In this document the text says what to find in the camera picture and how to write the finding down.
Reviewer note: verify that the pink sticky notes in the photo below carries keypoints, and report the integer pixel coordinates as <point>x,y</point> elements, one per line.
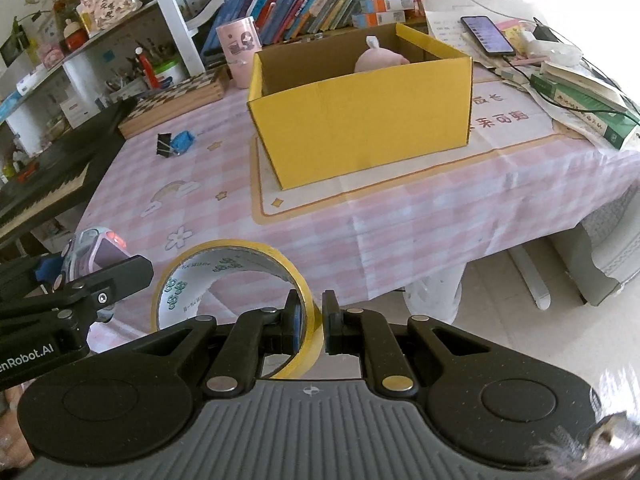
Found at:
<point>512,26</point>

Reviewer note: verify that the black charger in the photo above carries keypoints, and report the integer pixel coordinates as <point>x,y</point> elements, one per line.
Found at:
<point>546,33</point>

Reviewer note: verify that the white rounded desk leg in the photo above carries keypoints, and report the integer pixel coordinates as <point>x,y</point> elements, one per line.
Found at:
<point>432,295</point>

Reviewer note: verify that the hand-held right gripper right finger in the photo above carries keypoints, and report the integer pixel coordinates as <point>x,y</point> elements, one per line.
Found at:
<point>328,322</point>

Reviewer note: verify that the pink plush toy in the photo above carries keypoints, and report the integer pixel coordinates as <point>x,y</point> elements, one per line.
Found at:
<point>377,60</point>

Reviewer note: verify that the yellow tape roll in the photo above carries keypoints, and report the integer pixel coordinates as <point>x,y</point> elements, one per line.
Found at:
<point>225,249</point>

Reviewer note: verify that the row of colourful books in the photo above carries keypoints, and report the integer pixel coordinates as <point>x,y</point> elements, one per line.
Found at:
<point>310,2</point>

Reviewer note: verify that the white paperback book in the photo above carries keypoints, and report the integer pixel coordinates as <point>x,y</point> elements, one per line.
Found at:
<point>580,82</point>

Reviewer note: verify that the white shelf frame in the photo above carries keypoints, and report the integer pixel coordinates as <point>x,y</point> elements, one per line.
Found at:
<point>172,20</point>

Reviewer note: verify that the wooden chessboard box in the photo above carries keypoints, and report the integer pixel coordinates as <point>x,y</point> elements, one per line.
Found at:
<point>170,102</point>

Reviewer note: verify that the white plastic case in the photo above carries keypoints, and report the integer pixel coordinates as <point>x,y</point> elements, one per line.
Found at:
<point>555,52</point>

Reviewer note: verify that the blue binder clip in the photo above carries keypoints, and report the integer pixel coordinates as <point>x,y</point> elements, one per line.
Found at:
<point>184,141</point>

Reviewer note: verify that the black smartphone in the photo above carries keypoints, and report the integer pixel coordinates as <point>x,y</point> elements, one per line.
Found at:
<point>487,35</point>

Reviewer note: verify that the black binder clip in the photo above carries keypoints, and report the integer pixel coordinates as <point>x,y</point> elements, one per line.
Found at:
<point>165,146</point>

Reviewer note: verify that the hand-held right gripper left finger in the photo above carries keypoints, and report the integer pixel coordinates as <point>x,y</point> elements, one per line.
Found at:
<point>295,322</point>

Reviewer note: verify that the orange white small box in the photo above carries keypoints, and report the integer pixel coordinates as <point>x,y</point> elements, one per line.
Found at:
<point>392,4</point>
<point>375,20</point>

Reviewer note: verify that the white paper stack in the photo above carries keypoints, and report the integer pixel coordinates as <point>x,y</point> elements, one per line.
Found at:
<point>445,25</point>

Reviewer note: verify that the white tub green lid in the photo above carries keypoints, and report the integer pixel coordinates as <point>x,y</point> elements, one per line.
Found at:
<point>170,74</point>

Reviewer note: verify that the pink checked tablecloth desktop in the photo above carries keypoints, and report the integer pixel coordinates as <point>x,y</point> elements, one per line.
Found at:
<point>200,210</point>

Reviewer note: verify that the pink cup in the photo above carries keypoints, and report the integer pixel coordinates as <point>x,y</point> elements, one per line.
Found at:
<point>240,45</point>

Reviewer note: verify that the pink blue smartwatch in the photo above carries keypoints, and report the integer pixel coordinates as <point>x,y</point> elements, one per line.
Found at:
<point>100,250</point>

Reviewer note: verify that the yellow cardboard box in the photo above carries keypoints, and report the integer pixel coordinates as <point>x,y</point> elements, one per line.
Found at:
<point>360,120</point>

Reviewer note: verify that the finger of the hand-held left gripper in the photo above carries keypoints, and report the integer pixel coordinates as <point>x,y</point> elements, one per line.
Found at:
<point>115,275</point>
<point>45,269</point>

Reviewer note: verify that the green book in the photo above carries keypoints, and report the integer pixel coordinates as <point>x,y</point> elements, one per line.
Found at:
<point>585,115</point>

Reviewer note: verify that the black electronic keyboard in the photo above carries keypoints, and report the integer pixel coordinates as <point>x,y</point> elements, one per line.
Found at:
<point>45,170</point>

